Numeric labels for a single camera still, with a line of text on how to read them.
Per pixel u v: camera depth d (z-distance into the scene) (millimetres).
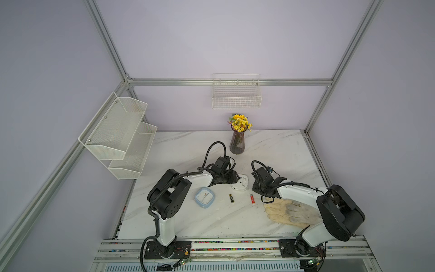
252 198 882
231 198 882
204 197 868
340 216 442
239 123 908
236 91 944
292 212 830
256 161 797
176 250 724
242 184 905
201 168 766
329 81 932
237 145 1025
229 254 733
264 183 711
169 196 492
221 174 779
